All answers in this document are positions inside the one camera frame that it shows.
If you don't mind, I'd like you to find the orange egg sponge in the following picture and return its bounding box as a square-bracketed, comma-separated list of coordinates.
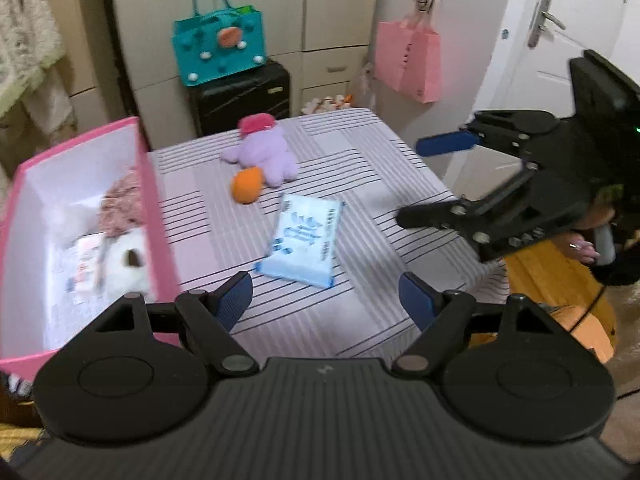
[231, 167, 264, 205]

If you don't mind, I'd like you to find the striped tablecloth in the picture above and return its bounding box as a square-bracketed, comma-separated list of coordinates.
[151, 108, 510, 361]

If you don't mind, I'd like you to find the pink cardboard box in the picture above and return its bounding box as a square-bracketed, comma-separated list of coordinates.
[1, 117, 179, 380]

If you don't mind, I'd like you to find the teal felt tote bag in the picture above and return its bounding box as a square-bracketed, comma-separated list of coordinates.
[171, 0, 267, 88]

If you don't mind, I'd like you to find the pink paper bag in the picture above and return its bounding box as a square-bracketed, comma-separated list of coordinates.
[374, 20, 442, 104]

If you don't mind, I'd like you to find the purple plush with pink hat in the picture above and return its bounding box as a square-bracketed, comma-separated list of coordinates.
[220, 113, 298, 188]

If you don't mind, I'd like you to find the white door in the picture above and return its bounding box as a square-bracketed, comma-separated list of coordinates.
[473, 0, 637, 117]

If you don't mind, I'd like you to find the white panda plush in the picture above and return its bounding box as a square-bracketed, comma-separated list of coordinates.
[103, 228, 151, 302]

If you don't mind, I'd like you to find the small white tissue pack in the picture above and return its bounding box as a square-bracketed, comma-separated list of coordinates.
[65, 233, 106, 295]

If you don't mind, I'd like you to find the colourful gift bag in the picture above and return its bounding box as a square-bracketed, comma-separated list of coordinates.
[300, 94, 352, 116]

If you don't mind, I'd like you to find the black suitcase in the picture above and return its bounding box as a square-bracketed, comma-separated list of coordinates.
[188, 60, 291, 138]

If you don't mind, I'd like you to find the blue wet wipes pack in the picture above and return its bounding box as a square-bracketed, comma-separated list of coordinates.
[256, 194, 344, 289]

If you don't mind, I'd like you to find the person right hand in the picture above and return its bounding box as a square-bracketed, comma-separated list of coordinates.
[563, 205, 615, 264]

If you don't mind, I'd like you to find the beige wardrobe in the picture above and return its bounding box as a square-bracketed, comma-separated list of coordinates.
[49, 0, 376, 148]

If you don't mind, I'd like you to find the pink floral scrunchie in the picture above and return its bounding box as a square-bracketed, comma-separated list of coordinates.
[99, 168, 144, 237]

